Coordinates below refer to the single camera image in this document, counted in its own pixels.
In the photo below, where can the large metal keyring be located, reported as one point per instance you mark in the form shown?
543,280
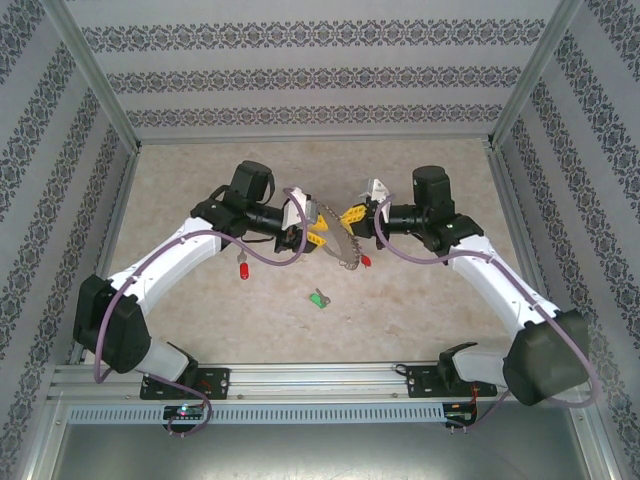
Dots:
339,237

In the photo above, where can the small round red key tag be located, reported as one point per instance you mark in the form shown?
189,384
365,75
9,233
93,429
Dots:
366,261

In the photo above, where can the key with solid red tag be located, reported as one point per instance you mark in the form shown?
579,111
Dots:
244,271

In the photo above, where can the key with green tag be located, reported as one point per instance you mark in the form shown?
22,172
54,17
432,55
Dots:
316,299

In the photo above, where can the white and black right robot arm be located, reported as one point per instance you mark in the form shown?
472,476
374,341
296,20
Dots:
500,285

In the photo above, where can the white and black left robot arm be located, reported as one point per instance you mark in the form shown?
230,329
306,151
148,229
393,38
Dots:
170,255

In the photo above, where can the small circuit board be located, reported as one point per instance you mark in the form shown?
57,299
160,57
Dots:
185,411
457,416

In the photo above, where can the grey metal base panel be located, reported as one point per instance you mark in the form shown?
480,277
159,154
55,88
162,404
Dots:
320,455

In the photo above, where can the aluminium frame crossbar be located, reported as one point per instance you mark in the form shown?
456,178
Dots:
315,138

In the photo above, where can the aluminium side rail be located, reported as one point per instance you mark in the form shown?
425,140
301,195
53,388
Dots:
511,200
116,200

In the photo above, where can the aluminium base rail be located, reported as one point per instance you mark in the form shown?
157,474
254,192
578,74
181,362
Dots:
320,380

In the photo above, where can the aluminium frame post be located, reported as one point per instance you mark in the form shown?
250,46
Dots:
96,75
531,75

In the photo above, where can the aluminium frame leg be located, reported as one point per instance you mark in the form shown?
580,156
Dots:
597,462
42,450

